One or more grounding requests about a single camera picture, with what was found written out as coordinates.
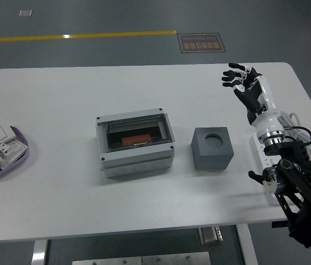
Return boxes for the grey cube with round hole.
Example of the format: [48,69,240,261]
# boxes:
[191,126,234,171]

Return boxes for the grey metal base plate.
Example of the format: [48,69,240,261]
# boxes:
[72,251,211,265]

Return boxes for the white table leg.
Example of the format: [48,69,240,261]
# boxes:
[235,224,259,265]
[30,239,48,265]

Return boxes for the purple plastic tray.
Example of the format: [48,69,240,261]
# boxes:
[0,125,30,183]

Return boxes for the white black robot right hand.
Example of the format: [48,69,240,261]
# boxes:
[221,62,286,138]

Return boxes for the orange cylinder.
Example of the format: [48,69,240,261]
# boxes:
[121,135,152,146]

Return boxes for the smoky transparent box lid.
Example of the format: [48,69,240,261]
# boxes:
[106,116,170,147]

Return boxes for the yellow floor tape line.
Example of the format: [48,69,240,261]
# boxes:
[0,29,177,44]

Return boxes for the brown floor sign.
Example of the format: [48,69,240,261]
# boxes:
[176,33,227,54]

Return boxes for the black table control box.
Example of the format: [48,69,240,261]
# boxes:
[271,220,290,229]

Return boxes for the grey electrical enclosure box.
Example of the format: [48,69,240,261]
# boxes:
[95,108,176,178]

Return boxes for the white labelled electrical component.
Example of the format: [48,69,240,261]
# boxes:
[0,137,27,169]

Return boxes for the grey metal table bracket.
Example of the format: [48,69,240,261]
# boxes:
[199,226,224,246]

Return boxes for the white power strip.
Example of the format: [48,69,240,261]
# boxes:
[249,135,294,206]

